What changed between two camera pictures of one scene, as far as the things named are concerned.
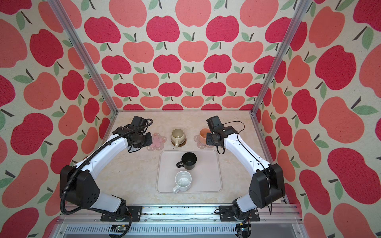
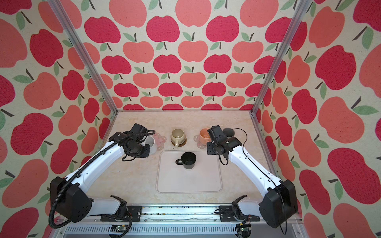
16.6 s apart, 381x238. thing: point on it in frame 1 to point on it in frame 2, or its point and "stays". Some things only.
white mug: (183, 179) to (150, 140)
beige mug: (177, 136) stays
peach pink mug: (203, 135) stays
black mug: (188, 161) stays
